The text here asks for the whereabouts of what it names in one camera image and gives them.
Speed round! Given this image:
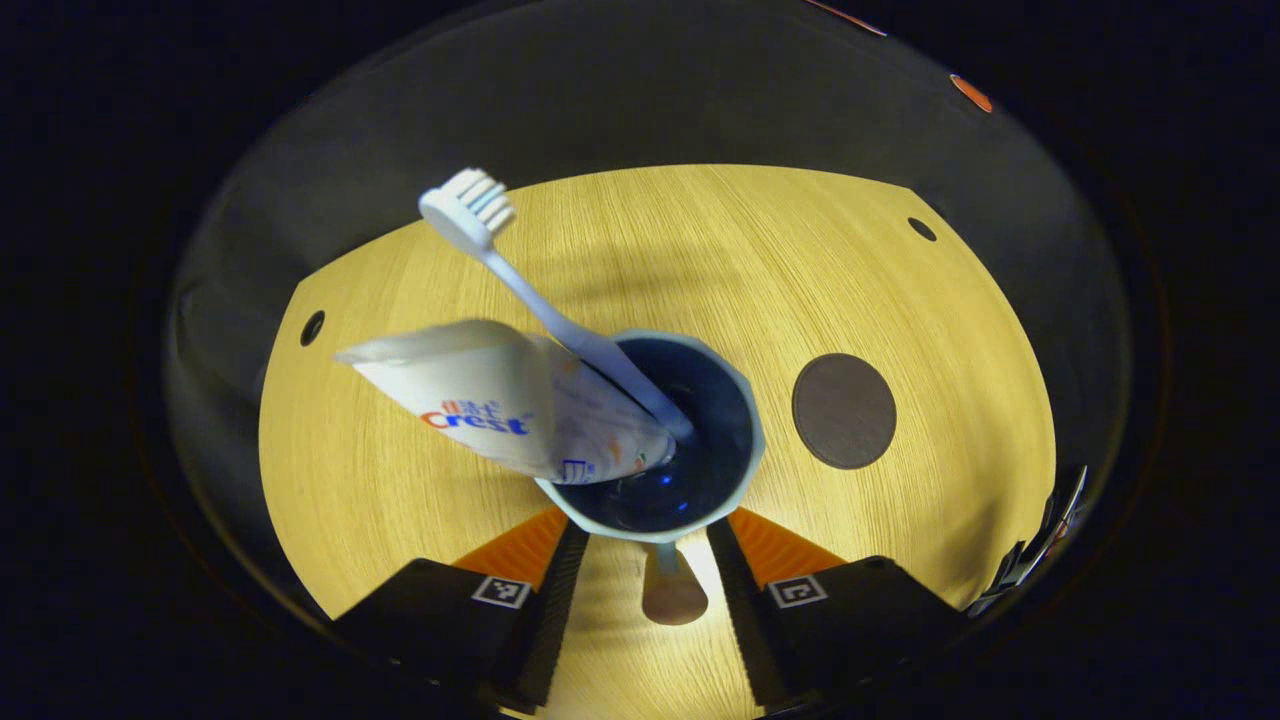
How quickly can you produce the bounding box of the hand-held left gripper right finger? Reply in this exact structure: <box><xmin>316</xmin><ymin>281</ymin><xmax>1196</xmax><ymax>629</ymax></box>
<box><xmin>705</xmin><ymin>505</ymin><xmax>969</xmax><ymax>716</ymax></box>

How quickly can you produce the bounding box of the black backdrop cloth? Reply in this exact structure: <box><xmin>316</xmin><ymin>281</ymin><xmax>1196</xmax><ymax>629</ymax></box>
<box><xmin>165</xmin><ymin>0</ymin><xmax>1136</xmax><ymax>621</ymax></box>

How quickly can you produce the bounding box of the dark brown round coaster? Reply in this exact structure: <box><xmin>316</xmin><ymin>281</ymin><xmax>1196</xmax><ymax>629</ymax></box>
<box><xmin>791</xmin><ymin>353</ymin><xmax>898</xmax><ymax>471</ymax></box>

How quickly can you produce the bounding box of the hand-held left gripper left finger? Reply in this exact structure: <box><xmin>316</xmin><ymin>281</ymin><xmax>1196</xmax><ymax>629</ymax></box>
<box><xmin>330</xmin><ymin>505</ymin><xmax>591</xmax><ymax>713</ymax></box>

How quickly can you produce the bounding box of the light blue cup wooden handle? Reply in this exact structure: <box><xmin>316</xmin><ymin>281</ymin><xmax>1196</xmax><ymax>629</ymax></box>
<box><xmin>533</xmin><ymin>330</ymin><xmax>767</xmax><ymax>627</ymax></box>

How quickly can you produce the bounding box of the white toothpaste tube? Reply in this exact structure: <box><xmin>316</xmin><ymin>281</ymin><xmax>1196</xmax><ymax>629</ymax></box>
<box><xmin>333</xmin><ymin>318</ymin><xmax>676</xmax><ymax>486</ymax></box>

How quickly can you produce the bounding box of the white toothbrush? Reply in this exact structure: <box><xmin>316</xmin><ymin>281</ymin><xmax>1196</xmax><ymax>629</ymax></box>
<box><xmin>418</xmin><ymin>167</ymin><xmax>696</xmax><ymax>443</ymax></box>

